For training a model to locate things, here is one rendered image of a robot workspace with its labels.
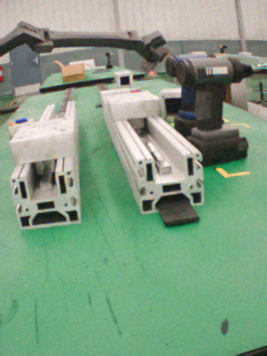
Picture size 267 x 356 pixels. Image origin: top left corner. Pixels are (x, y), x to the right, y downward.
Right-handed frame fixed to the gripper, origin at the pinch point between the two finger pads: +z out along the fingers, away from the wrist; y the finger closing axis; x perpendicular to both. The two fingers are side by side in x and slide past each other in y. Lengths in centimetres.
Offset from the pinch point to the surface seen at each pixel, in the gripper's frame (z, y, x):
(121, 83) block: 43, 15, -45
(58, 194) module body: -95, 38, 63
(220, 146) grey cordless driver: -66, 18, 68
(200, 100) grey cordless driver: -70, 13, 61
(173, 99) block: -32.2, 12.9, 33.5
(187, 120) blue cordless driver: -51, 17, 51
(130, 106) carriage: -68, 22, 46
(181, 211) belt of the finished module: -87, 30, 77
